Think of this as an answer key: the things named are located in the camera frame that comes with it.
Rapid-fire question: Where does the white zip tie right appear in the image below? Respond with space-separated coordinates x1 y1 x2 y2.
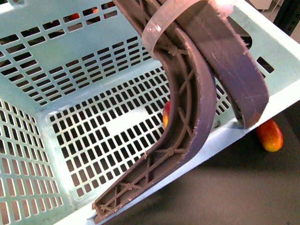
142 0 236 60

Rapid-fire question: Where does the brown basket handle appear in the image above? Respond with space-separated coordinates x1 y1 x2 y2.
92 0 269 224

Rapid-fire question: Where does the red yellow mango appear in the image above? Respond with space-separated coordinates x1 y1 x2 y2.
255 119 284 152

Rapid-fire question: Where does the red yellow apple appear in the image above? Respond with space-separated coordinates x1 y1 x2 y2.
162 101 171 129

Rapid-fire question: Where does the orange fruit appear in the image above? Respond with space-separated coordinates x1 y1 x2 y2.
68 13 80 21

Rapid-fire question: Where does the black perforated steel post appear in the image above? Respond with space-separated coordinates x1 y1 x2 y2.
273 0 300 36

